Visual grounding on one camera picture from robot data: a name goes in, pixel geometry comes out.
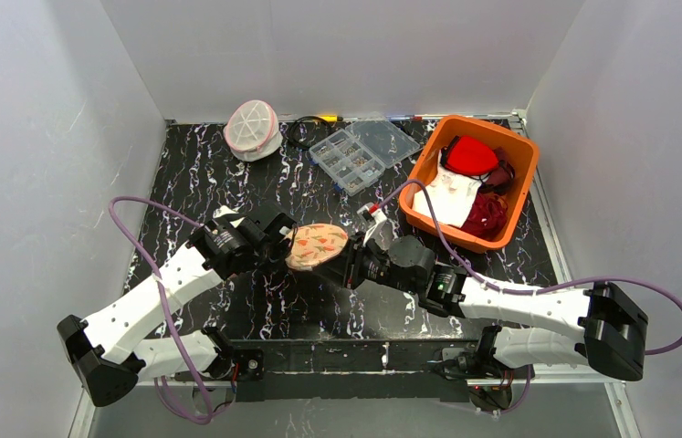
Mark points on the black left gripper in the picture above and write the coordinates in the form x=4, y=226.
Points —
x=279, y=228

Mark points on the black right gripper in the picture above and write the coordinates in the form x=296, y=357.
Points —
x=354, y=263

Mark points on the floral mesh laundry bag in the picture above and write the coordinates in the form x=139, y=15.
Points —
x=312, y=245

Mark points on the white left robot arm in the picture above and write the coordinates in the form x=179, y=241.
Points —
x=111, y=350

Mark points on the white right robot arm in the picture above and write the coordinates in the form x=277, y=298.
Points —
x=599, y=327

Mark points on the white round mesh laundry bag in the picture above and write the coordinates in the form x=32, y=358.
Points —
x=252, y=133

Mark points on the red bra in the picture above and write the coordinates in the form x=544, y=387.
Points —
x=468, y=156

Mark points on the clear plastic screw organizer box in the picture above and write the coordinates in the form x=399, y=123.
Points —
x=356, y=157

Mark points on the white cloth garment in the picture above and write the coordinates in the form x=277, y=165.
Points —
x=452, y=196

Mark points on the dark red lace garment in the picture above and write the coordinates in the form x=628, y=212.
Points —
x=487, y=217

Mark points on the orange plastic bin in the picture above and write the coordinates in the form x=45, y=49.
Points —
x=518, y=159

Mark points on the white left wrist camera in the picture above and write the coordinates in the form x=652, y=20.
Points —
x=226, y=213

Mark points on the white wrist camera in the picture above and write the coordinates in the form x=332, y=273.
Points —
x=375, y=219
x=226, y=213

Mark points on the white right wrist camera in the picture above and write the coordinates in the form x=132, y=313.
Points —
x=375, y=219

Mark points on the aluminium table frame rail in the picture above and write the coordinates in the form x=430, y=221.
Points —
x=615, y=391

